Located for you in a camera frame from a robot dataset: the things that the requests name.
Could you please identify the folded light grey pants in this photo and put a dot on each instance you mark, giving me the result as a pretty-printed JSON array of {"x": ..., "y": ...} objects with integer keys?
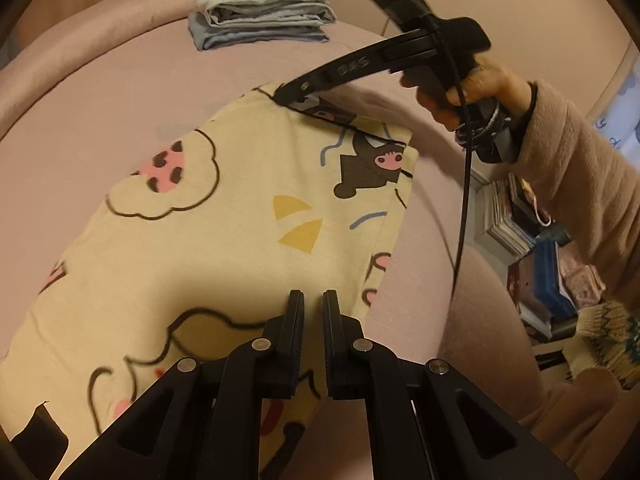
[{"x": 260, "y": 2}]

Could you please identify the pink rolled duvet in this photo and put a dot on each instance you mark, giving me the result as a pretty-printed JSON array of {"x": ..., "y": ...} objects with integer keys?
[{"x": 75, "y": 35}]

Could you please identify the person's pink fleece clothing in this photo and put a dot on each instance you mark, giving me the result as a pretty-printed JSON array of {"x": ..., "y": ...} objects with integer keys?
[{"x": 580, "y": 430}]

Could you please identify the yellow cartoon print pants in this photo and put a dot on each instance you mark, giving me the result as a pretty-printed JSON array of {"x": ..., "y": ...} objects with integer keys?
[{"x": 225, "y": 240}]

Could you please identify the pink bed sheet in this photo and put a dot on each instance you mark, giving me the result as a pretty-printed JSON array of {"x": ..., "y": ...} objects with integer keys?
[{"x": 100, "y": 110}]

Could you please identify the person's right hand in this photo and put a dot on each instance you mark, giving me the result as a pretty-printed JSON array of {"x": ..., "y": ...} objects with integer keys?
[{"x": 492, "y": 85}]

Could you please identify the stack of books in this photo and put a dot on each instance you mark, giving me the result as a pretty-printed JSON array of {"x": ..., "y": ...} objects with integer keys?
[{"x": 510, "y": 220}]

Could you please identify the person's right forearm pink sleeve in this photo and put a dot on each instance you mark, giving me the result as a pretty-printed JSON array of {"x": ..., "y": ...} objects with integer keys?
[{"x": 575, "y": 170}]

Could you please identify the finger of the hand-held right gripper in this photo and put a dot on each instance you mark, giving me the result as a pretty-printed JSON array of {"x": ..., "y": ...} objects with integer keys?
[{"x": 330, "y": 74}]

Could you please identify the blue box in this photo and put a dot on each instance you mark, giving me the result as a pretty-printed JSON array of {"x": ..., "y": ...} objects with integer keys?
[{"x": 550, "y": 285}]

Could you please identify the pink patterned cloth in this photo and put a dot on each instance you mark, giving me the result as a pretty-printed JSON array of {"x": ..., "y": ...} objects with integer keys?
[{"x": 582, "y": 275}]

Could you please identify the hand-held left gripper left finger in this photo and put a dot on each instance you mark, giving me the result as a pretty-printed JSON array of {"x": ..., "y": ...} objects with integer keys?
[{"x": 296, "y": 332}]

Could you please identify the patterned knit cloth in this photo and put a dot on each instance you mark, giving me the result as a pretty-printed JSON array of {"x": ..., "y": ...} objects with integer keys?
[{"x": 610, "y": 340}]

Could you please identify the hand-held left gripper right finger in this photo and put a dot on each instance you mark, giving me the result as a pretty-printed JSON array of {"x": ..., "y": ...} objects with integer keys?
[{"x": 331, "y": 332}]

